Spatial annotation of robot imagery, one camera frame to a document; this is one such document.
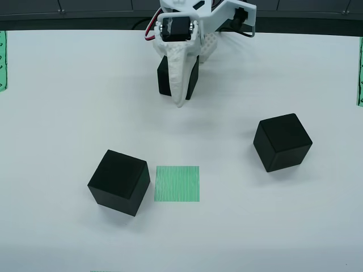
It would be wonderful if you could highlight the green paper strip with arrows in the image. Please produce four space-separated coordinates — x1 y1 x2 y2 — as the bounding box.
0 30 9 94
355 36 363 107

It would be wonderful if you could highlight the red white servo cable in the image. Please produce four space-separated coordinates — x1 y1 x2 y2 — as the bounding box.
144 7 162 43

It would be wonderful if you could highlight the black camera cable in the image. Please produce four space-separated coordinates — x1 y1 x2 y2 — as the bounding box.
218 22 255 39

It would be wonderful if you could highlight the dark cabinet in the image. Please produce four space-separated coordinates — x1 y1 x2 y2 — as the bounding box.
0 0 363 32

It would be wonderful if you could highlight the black cube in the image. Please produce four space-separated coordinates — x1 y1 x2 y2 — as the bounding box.
157 55 200 100
253 113 314 173
87 149 150 218

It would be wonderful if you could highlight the green striped square marker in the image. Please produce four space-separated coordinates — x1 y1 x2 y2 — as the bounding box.
154 165 200 202

